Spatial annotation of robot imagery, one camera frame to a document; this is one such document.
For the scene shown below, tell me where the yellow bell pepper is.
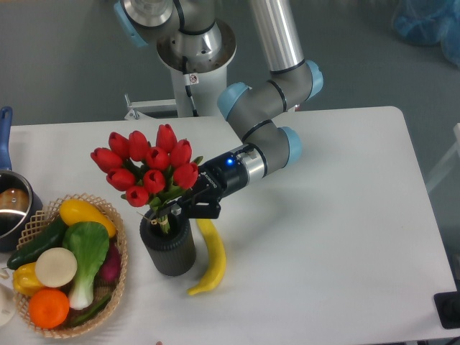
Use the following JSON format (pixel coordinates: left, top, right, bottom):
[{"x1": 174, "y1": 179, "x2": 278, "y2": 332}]
[{"x1": 13, "y1": 262, "x2": 45, "y2": 297}]

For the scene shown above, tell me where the green chili pepper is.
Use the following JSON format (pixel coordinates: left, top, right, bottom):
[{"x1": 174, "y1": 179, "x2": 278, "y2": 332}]
[{"x1": 67, "y1": 294, "x2": 111, "y2": 328}]

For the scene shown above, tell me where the white frame at right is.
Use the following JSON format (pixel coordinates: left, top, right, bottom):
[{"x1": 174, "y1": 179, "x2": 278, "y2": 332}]
[{"x1": 425, "y1": 123, "x2": 459, "y2": 193}]

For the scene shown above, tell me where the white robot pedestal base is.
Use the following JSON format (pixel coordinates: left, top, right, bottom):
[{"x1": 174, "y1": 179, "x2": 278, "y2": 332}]
[{"x1": 123, "y1": 17, "x2": 301, "y2": 121}]

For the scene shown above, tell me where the green bok choy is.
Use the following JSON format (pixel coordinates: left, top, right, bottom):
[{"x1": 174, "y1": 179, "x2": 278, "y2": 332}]
[{"x1": 63, "y1": 221, "x2": 109, "y2": 310}]

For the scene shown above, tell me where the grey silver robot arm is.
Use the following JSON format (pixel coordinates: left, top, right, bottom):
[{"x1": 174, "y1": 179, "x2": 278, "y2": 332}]
[{"x1": 114, "y1": 1, "x2": 323, "y2": 219}]

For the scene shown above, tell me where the orange fruit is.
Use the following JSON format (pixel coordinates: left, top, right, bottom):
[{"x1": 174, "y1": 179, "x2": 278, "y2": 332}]
[{"x1": 28, "y1": 288, "x2": 70, "y2": 328}]

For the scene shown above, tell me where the black device at edge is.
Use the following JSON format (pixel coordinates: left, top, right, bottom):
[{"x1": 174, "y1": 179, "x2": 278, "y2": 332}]
[{"x1": 433, "y1": 291, "x2": 459, "y2": 329}]

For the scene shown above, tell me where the woven wicker basket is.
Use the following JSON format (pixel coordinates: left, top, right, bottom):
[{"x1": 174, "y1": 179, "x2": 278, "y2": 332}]
[{"x1": 13, "y1": 193, "x2": 129, "y2": 339}]

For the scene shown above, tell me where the dark grey ribbed vase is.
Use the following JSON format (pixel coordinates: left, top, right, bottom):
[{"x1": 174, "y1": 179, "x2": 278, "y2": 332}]
[{"x1": 139, "y1": 210, "x2": 196, "y2": 277}]

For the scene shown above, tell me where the blue plastic bag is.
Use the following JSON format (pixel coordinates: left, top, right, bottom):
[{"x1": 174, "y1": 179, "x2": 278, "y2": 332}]
[{"x1": 392, "y1": 1, "x2": 459, "y2": 66}]

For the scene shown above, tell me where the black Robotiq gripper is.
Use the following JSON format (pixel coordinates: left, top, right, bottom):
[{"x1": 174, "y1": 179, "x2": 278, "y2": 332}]
[{"x1": 142, "y1": 152, "x2": 249, "y2": 220}]

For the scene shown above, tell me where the yellow squash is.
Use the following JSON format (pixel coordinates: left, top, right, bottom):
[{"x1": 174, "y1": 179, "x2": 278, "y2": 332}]
[{"x1": 59, "y1": 199, "x2": 116, "y2": 238}]

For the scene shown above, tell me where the purple sweet potato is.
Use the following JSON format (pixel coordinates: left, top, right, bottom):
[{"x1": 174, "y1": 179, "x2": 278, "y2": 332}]
[{"x1": 98, "y1": 241, "x2": 121, "y2": 282}]

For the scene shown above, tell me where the green cucumber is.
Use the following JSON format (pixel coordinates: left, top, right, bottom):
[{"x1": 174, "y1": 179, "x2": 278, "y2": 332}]
[{"x1": 6, "y1": 216, "x2": 68, "y2": 270}]

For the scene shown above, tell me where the red tulip bouquet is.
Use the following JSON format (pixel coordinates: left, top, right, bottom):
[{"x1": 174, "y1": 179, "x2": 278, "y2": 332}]
[{"x1": 91, "y1": 124, "x2": 203, "y2": 236}]

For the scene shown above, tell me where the white round object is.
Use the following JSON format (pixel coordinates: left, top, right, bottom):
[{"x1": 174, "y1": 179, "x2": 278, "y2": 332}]
[{"x1": 0, "y1": 284, "x2": 16, "y2": 327}]

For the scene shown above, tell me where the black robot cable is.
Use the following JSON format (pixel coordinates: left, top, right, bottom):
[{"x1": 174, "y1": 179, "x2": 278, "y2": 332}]
[{"x1": 180, "y1": 55, "x2": 199, "y2": 118}]

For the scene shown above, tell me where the yellow banana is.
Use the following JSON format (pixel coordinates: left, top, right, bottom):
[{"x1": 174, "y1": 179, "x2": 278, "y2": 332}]
[{"x1": 187, "y1": 219, "x2": 226, "y2": 295}]

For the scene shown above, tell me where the garlic clove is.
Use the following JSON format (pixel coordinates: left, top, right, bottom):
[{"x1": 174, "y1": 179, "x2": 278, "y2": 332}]
[{"x1": 0, "y1": 268, "x2": 9, "y2": 279}]

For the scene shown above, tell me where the white round radish slice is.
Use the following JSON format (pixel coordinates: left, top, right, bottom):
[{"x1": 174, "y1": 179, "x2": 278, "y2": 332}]
[{"x1": 35, "y1": 247, "x2": 78, "y2": 288}]

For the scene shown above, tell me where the blue saucepan with handle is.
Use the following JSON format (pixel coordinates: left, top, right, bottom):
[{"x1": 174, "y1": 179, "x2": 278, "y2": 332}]
[{"x1": 1, "y1": 106, "x2": 42, "y2": 252}]

